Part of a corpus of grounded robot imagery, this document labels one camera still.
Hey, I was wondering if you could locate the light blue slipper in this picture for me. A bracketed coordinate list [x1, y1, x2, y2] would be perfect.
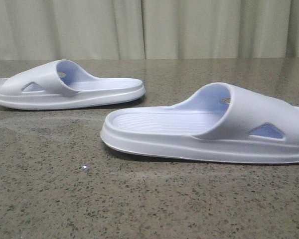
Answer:
[101, 83, 299, 164]
[0, 59, 146, 110]

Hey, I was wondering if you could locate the beige curtain backdrop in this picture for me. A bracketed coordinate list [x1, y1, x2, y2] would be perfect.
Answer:
[0, 0, 299, 60]

